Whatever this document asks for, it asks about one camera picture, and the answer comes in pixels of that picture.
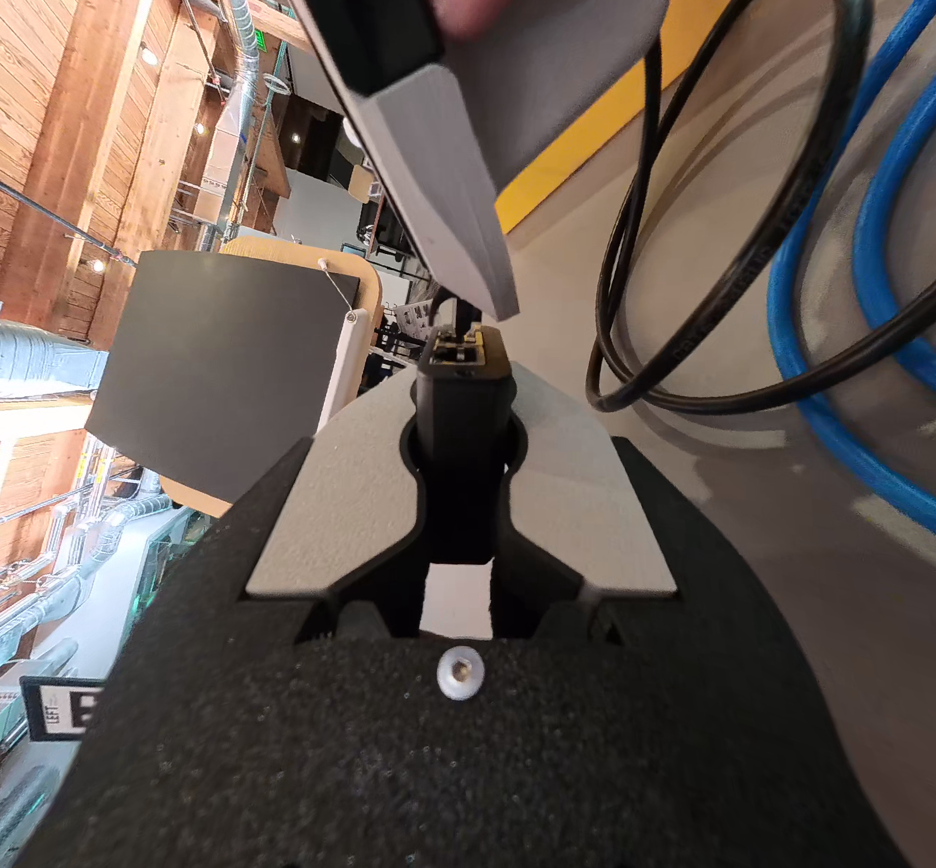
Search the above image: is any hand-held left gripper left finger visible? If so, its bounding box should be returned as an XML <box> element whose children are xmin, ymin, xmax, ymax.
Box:
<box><xmin>245</xmin><ymin>369</ymin><xmax>430</xmax><ymax>638</ymax></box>

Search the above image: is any silver spiral ceiling duct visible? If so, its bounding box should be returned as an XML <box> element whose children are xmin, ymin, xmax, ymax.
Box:
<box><xmin>208</xmin><ymin>0</ymin><xmax>266</xmax><ymax>102</ymax></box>

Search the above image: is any black ethernet adapter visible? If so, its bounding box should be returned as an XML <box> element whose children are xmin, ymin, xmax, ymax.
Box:
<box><xmin>413</xmin><ymin>325</ymin><xmax>518</xmax><ymax>565</ymax></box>

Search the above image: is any yellow plastic bin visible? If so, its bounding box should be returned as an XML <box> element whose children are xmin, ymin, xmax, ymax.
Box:
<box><xmin>496</xmin><ymin>0</ymin><xmax>758</xmax><ymax>233</ymax></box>

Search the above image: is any blue ethernet cable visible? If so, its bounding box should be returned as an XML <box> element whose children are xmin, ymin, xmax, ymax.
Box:
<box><xmin>766</xmin><ymin>0</ymin><xmax>936</xmax><ymax>540</ymax></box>

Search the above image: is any black ethernet cable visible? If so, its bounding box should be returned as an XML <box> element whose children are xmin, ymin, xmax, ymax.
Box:
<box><xmin>428</xmin><ymin>0</ymin><xmax>936</xmax><ymax>415</ymax></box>

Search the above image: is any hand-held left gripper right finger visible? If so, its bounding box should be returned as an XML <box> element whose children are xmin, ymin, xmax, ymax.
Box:
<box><xmin>488</xmin><ymin>362</ymin><xmax>679</xmax><ymax>638</ymax></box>

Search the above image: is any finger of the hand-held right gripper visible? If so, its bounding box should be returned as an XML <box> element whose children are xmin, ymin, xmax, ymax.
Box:
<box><xmin>437</xmin><ymin>0</ymin><xmax>674</xmax><ymax>190</ymax></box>
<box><xmin>256</xmin><ymin>0</ymin><xmax>522</xmax><ymax>322</ymax></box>

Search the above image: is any silver rectangular ventilation duct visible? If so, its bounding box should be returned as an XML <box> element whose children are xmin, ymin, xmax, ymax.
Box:
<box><xmin>196</xmin><ymin>89</ymin><xmax>257</xmax><ymax>225</ymax></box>

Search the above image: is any silver ribbed ventilation duct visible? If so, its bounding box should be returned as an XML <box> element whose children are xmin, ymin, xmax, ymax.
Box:
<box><xmin>0</xmin><ymin>319</ymin><xmax>111</xmax><ymax>401</ymax></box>

